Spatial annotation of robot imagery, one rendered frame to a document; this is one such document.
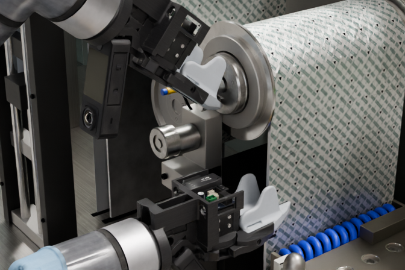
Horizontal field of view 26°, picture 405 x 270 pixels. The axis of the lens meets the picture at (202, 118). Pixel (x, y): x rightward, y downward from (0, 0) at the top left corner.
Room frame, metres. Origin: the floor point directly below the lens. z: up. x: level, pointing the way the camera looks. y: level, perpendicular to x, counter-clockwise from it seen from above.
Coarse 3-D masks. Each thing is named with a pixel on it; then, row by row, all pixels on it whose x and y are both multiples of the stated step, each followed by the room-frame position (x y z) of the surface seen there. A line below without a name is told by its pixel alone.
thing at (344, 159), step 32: (384, 96) 1.05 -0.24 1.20; (288, 128) 0.95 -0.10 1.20; (320, 128) 0.99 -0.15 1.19; (352, 128) 1.02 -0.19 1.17; (384, 128) 1.06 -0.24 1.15; (288, 160) 0.96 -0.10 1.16; (320, 160) 0.99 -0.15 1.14; (352, 160) 1.02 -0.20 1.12; (384, 160) 1.06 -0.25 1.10; (288, 192) 0.96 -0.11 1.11; (320, 192) 0.99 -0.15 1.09; (352, 192) 1.03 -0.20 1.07; (384, 192) 1.07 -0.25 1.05; (288, 224) 0.96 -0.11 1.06; (320, 224) 0.99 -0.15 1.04
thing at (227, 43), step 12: (216, 36) 1.00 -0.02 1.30; (228, 36) 0.98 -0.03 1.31; (204, 48) 1.02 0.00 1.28; (216, 48) 1.00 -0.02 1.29; (228, 48) 0.98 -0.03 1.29; (240, 48) 0.96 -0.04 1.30; (204, 60) 1.02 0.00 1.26; (240, 60) 0.96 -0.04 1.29; (252, 60) 0.95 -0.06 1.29; (252, 72) 0.94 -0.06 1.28; (252, 84) 0.94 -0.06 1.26; (252, 96) 0.94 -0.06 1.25; (252, 108) 0.94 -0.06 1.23; (228, 120) 0.98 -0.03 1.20; (240, 120) 0.96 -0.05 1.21; (252, 120) 0.94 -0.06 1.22
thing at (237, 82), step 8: (216, 56) 0.98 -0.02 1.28; (224, 56) 0.97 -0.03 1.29; (232, 56) 0.97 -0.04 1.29; (232, 64) 0.96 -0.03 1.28; (240, 64) 0.96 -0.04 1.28; (224, 72) 0.96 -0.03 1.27; (232, 72) 0.95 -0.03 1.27; (240, 72) 0.95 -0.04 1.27; (224, 80) 0.97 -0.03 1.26; (232, 80) 0.95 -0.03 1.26; (240, 80) 0.95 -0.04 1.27; (224, 88) 0.96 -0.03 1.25; (232, 88) 0.95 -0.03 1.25; (240, 88) 0.94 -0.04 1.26; (248, 88) 0.95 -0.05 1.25; (224, 96) 0.97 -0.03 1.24; (232, 96) 0.95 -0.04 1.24; (240, 96) 0.94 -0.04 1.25; (248, 96) 0.95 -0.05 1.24; (224, 104) 0.96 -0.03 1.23; (232, 104) 0.95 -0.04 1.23; (240, 104) 0.95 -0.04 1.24; (224, 112) 0.96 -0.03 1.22; (232, 112) 0.95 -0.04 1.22
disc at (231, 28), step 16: (208, 32) 1.02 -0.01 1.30; (224, 32) 1.00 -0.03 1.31; (240, 32) 0.97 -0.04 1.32; (256, 48) 0.95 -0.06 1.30; (272, 80) 0.93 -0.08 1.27; (272, 96) 0.93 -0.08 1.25; (272, 112) 0.93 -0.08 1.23; (224, 128) 1.00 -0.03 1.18; (240, 128) 0.97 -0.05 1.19; (256, 128) 0.95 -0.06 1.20
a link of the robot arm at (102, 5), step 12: (96, 0) 0.83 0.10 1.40; (108, 0) 0.84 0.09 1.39; (120, 0) 0.85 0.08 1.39; (84, 12) 0.83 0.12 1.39; (96, 12) 0.83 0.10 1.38; (108, 12) 0.84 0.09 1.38; (60, 24) 0.84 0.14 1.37; (72, 24) 0.83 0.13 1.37; (84, 24) 0.83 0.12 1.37; (96, 24) 0.84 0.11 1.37; (108, 24) 0.84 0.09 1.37; (84, 36) 0.84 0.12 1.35
